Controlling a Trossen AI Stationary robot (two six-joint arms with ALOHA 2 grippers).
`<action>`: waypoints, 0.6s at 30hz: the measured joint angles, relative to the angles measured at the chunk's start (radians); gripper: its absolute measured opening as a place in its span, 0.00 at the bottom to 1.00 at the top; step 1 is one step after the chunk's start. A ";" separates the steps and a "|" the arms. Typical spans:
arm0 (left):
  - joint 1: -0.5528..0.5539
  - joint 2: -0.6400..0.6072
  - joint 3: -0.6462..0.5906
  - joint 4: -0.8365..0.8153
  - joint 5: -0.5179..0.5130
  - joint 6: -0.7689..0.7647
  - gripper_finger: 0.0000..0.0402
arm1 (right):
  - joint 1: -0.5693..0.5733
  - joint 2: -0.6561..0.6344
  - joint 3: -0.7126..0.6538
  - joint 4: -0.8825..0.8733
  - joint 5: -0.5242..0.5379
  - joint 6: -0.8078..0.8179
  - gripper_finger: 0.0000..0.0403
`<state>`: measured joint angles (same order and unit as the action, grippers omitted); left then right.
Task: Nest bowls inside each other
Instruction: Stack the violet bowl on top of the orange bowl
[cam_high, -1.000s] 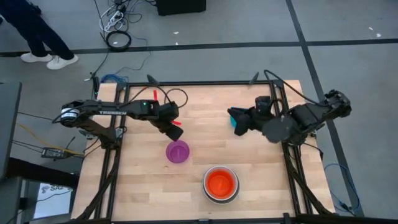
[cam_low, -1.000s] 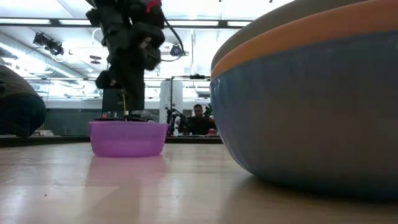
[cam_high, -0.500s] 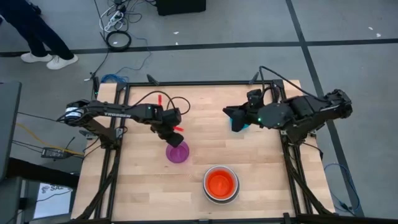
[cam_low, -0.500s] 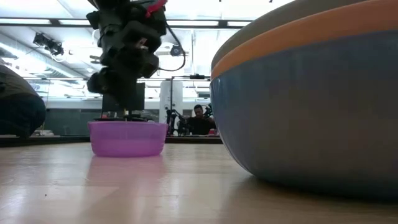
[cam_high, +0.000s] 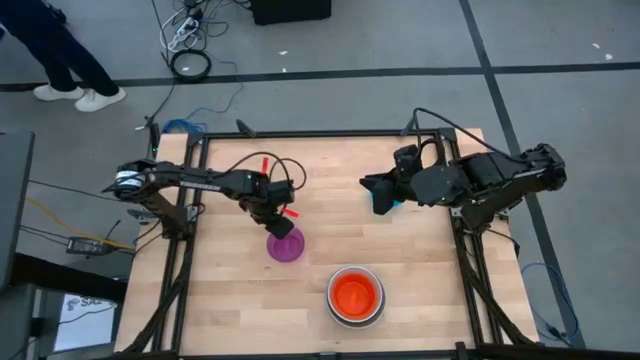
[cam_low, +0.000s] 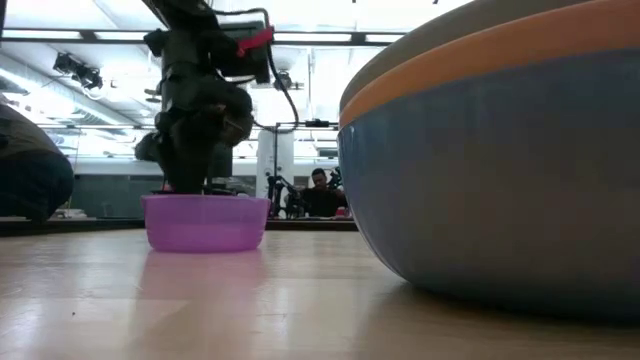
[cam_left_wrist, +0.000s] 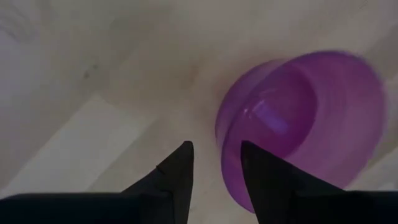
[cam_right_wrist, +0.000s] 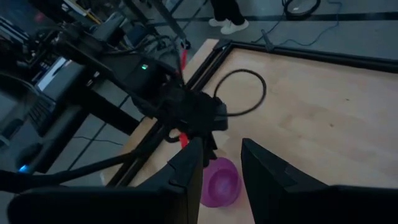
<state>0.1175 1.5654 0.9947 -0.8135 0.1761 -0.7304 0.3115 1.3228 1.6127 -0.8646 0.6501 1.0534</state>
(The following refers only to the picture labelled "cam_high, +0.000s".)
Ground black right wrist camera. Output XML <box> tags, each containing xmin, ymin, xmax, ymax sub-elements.
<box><xmin>393</xmin><ymin>144</ymin><xmax>426</xmax><ymax>177</ymax></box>

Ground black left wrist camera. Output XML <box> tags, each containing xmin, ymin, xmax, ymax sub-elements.
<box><xmin>268</xmin><ymin>179</ymin><xmax>297</xmax><ymax>206</ymax></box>

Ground white power strip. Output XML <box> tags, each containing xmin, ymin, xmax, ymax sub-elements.
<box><xmin>166</xmin><ymin>14</ymin><xmax>202</xmax><ymax>52</ymax></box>

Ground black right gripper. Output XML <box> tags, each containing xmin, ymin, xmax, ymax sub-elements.
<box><xmin>358</xmin><ymin>167</ymin><xmax>427</xmax><ymax>217</ymax></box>

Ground orange plastic bowl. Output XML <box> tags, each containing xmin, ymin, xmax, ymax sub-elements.
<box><xmin>329</xmin><ymin>269</ymin><xmax>382</xmax><ymax>322</ymax></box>

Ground grey cabinet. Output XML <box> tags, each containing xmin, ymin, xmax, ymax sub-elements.
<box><xmin>0</xmin><ymin>129</ymin><xmax>37</xmax><ymax>294</ymax></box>

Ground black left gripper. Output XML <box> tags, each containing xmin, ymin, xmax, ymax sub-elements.
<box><xmin>243</xmin><ymin>195</ymin><xmax>297</xmax><ymax>241</ymax></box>

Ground blue coiled cable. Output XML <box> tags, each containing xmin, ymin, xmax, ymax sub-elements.
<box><xmin>160</xmin><ymin>118</ymin><xmax>209</xmax><ymax>136</ymax></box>

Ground yellow floor cable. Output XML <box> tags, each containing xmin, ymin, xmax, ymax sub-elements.
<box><xmin>24</xmin><ymin>195</ymin><xmax>137</xmax><ymax>251</ymax></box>

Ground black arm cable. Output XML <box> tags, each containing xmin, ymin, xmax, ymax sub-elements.
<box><xmin>218</xmin><ymin>150</ymin><xmax>309</xmax><ymax>192</ymax></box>
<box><xmin>399</xmin><ymin>106</ymin><xmax>532</xmax><ymax>164</ymax></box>

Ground person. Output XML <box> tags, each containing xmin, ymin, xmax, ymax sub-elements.
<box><xmin>0</xmin><ymin>0</ymin><xmax>122</xmax><ymax>99</ymax></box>

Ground purple cup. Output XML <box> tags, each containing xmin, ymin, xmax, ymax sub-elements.
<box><xmin>265</xmin><ymin>225</ymin><xmax>307</xmax><ymax>264</ymax></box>

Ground black box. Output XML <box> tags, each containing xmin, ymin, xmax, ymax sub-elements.
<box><xmin>249</xmin><ymin>0</ymin><xmax>333</xmax><ymax>27</ymax></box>

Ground black coiled cable ring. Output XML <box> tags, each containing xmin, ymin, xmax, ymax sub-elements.
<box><xmin>169</xmin><ymin>47</ymin><xmax>213</xmax><ymax>85</ymax></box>

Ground white printed sheet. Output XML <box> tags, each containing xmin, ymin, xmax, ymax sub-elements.
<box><xmin>51</xmin><ymin>293</ymin><xmax>119</xmax><ymax>352</ymax></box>

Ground black power adapter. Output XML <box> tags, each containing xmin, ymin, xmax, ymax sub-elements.
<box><xmin>65</xmin><ymin>236</ymin><xmax>109</xmax><ymax>257</ymax></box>

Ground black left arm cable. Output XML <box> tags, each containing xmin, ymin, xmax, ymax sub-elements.
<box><xmin>218</xmin><ymin>150</ymin><xmax>309</xmax><ymax>192</ymax></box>

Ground person's white shoe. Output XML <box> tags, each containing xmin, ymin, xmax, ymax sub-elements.
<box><xmin>32</xmin><ymin>83</ymin><xmax>86</xmax><ymax>103</ymax></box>
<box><xmin>74</xmin><ymin>86</ymin><xmax>128</xmax><ymax>114</ymax></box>

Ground black aluminium rig frame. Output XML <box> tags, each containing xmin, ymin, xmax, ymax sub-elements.
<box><xmin>113</xmin><ymin>126</ymin><xmax>640</xmax><ymax>360</ymax></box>

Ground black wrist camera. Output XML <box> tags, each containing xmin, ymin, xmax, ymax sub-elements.
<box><xmin>268</xmin><ymin>179</ymin><xmax>297</xmax><ymax>206</ymax></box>
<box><xmin>393</xmin><ymin>144</ymin><xmax>426</xmax><ymax>177</ymax></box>

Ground blue floor cable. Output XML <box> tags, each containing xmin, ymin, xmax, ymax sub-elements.
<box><xmin>519</xmin><ymin>260</ymin><xmax>582</xmax><ymax>347</ymax></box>

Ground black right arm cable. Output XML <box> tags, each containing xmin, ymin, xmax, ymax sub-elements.
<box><xmin>399</xmin><ymin>106</ymin><xmax>532</xmax><ymax>164</ymax></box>

